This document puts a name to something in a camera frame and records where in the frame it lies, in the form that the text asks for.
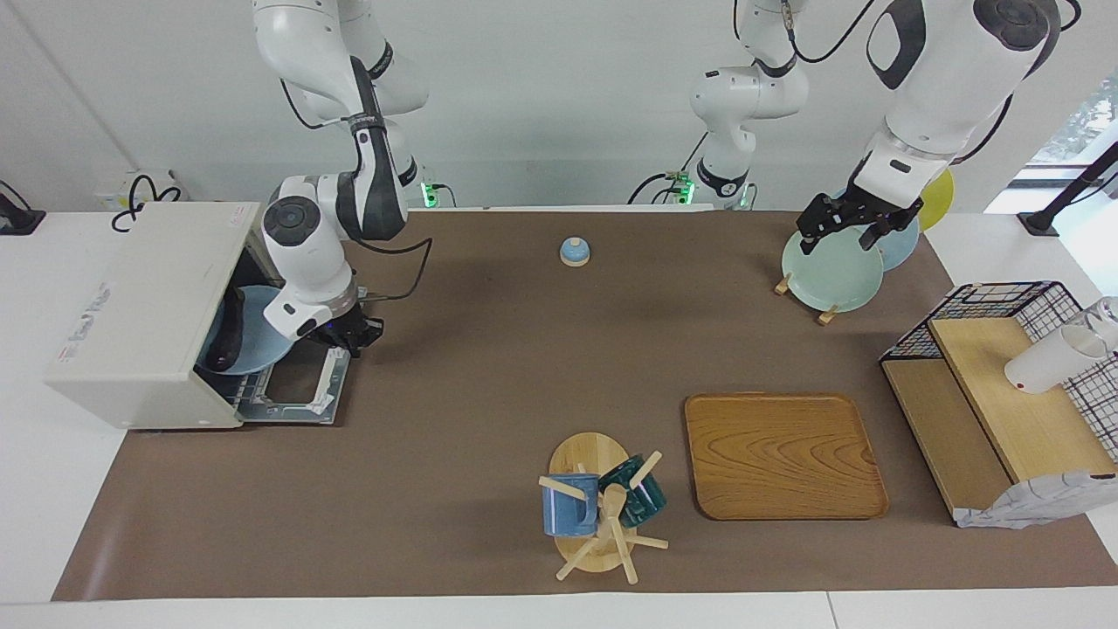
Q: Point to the white cup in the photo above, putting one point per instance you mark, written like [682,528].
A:
[1044,367]

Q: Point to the dark green mug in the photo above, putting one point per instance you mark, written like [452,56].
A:
[645,505]

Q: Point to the black table clamp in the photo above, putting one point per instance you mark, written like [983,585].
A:
[17,220]

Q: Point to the brown table mat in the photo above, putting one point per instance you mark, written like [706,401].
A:
[489,393]

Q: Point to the black clamp stand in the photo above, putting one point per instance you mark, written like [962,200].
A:
[1061,199]

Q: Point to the wooden stepped shelf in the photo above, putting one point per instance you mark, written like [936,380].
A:
[1022,419]

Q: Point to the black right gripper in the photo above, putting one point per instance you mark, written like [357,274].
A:
[356,330]

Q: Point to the yellow plate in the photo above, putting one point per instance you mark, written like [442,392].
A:
[939,199]

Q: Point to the wooden mug tree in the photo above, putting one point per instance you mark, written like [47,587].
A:
[590,450]

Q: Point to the wooden plate rack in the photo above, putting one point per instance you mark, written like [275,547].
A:
[827,316]

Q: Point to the clear glass cup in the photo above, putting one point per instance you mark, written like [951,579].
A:
[1105,319]

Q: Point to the blue mug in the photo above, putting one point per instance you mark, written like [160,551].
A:
[568,511]

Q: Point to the light blue plate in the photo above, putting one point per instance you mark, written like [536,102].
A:
[262,336]

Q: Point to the white wall socket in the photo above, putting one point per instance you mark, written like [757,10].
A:
[109,188]

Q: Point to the white checked cloth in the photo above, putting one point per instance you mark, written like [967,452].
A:
[1022,507]

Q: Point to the wooden serving tray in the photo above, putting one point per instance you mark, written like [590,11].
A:
[782,454]

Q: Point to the cream toaster oven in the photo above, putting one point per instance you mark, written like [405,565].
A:
[140,314]

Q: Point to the pale blue racked plate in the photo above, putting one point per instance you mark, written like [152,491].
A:
[901,245]

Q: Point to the dark purple eggplant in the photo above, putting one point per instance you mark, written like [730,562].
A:
[227,332]

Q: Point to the light green plate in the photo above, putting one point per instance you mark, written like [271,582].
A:
[830,275]

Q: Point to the window with white frame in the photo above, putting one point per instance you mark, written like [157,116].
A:
[1083,114]

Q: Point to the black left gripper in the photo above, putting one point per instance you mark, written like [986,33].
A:
[860,214]

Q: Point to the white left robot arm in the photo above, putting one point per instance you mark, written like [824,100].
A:
[943,79]

